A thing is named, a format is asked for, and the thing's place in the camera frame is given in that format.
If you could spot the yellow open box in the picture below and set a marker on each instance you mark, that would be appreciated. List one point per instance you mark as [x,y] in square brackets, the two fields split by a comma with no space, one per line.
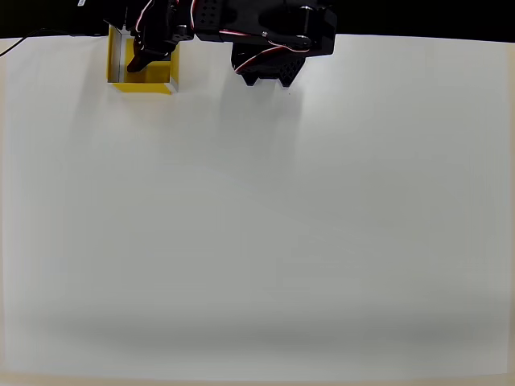
[159,74]

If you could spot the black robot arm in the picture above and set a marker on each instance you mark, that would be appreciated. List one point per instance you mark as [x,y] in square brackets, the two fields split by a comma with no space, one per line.
[277,22]

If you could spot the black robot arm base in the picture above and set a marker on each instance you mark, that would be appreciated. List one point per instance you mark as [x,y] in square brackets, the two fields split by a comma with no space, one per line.
[273,66]

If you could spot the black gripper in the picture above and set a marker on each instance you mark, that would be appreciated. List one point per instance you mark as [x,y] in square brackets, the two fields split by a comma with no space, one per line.
[150,51]

